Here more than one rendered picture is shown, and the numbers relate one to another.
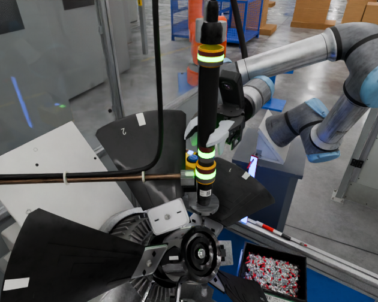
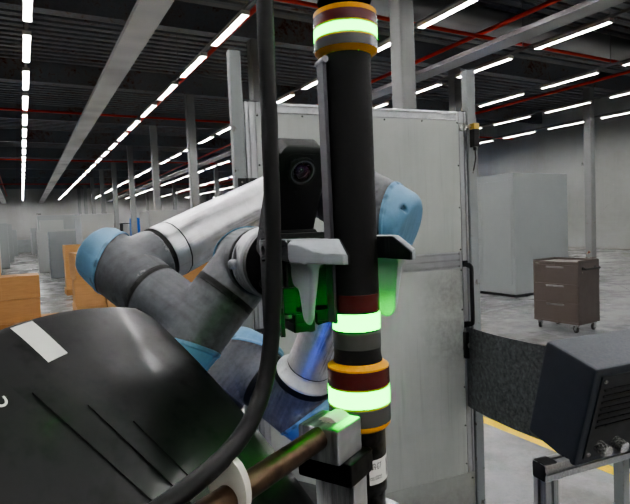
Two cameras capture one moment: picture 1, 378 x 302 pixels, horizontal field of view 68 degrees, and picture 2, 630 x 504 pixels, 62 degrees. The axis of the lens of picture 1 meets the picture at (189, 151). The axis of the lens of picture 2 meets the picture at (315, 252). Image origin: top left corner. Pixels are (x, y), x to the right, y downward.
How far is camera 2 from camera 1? 0.48 m
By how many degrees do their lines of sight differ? 59
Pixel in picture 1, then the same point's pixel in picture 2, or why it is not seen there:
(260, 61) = (203, 218)
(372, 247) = not seen: outside the picture
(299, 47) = (255, 190)
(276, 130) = not seen: hidden behind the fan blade
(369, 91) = (396, 228)
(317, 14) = (22, 308)
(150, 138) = (116, 391)
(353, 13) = (90, 292)
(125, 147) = (30, 455)
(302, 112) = (235, 356)
